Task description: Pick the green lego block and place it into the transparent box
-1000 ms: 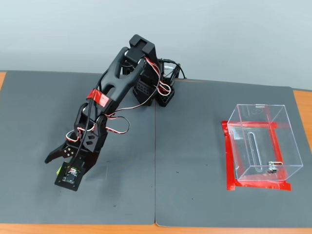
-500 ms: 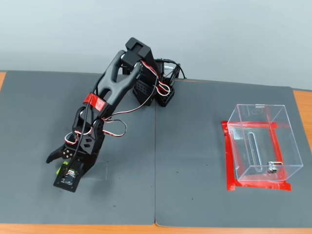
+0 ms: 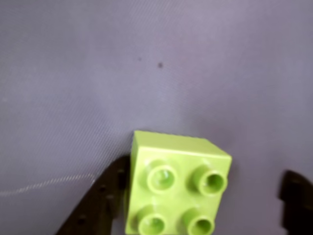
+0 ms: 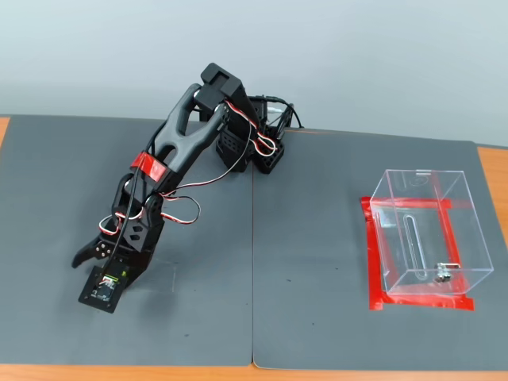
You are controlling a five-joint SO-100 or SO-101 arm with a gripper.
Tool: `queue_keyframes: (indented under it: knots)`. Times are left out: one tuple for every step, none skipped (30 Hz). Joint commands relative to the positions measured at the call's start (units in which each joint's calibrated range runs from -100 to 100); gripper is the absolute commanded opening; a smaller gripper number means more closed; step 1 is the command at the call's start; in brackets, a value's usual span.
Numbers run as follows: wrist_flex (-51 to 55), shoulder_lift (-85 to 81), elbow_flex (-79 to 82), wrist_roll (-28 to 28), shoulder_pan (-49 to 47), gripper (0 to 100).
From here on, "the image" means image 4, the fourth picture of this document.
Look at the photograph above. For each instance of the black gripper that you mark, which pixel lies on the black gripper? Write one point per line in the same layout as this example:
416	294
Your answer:
104	248

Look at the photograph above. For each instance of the red tape band on arm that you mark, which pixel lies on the red tape band on arm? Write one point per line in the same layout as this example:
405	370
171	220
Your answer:
152	166

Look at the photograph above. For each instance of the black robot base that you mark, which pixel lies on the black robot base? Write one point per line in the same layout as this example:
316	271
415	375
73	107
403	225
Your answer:
274	158

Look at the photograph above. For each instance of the transparent acrylic box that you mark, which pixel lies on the transparent acrylic box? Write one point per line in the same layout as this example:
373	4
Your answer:
436	238

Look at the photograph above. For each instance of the silver metal box latch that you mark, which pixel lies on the silver metal box latch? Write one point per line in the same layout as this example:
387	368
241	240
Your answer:
442	274

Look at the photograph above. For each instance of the grey table mat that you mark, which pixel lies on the grey table mat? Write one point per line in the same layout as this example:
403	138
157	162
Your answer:
47	178
317	278

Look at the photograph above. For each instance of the red tape strip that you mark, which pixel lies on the red tape strip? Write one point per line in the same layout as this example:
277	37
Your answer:
366	203
448	226
428	303
373	270

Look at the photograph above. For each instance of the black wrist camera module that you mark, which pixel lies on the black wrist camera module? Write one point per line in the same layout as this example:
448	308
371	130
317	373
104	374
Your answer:
93	295

